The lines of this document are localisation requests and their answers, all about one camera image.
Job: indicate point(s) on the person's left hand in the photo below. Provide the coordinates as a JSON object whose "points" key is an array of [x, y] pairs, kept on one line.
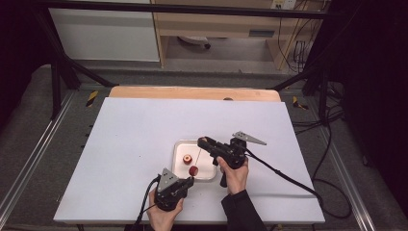
{"points": [[163, 219]]}

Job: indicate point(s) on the black metal crossbar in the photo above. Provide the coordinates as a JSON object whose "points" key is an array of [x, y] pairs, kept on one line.
{"points": [[192, 9]]}

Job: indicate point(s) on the aluminium floor rail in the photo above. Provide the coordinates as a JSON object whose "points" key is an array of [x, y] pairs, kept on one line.
{"points": [[35, 150], [346, 179]]}

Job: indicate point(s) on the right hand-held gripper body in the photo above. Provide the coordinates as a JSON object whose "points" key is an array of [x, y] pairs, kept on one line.
{"points": [[232, 154]]}

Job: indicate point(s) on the office chair base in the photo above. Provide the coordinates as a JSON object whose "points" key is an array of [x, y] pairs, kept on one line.
{"points": [[194, 40]]}

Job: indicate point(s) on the thin bamboo skewer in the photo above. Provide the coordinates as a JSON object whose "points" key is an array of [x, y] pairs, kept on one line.
{"points": [[198, 158]]}

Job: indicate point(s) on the light wooden desk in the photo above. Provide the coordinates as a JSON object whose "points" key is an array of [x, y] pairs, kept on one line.
{"points": [[208, 27]]}

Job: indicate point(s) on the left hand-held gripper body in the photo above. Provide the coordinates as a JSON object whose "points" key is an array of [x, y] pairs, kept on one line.
{"points": [[166, 181]]}

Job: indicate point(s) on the black metal stand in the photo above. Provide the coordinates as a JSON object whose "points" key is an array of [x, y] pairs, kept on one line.
{"points": [[323, 93], [56, 83]]}

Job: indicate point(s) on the black curtain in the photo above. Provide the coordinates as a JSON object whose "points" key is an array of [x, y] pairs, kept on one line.
{"points": [[378, 80], [19, 48]]}

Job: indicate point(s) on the square metal tray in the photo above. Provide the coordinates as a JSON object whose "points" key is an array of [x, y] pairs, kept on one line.
{"points": [[181, 150]]}

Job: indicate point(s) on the white table board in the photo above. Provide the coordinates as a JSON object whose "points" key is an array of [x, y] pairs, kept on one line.
{"points": [[128, 128]]}

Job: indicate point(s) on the wooden table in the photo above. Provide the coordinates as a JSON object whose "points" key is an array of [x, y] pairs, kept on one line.
{"points": [[192, 93]]}

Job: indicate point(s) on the white cabinet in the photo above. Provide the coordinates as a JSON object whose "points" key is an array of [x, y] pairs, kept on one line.
{"points": [[106, 35]]}

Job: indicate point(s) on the red hawthorn fruit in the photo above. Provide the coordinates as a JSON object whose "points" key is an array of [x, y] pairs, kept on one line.
{"points": [[187, 159], [193, 170]]}

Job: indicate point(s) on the white power strip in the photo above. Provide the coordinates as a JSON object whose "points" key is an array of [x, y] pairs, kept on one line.
{"points": [[284, 4]]}

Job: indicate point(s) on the person's right hand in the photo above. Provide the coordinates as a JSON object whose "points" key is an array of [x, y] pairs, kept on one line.
{"points": [[237, 179]]}

